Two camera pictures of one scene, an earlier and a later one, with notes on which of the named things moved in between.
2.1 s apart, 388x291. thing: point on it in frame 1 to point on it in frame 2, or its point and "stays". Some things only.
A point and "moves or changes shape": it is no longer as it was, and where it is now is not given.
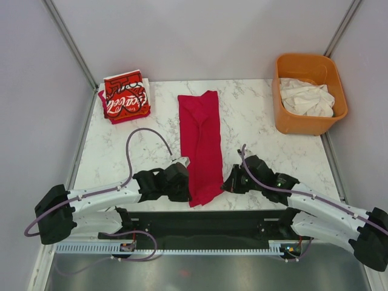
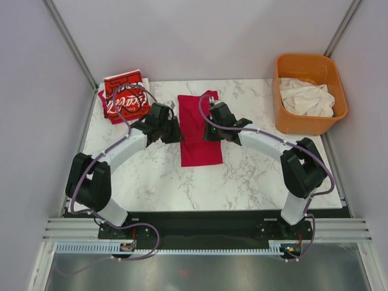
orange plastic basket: (318, 70) stays
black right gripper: (231, 185) to (208, 134)
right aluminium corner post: (347, 18) stays
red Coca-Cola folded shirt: (124, 93) stays
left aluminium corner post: (70, 40) stays
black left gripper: (185, 195) to (176, 136)
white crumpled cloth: (304, 98) stays
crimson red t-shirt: (200, 121) moves or changes shape
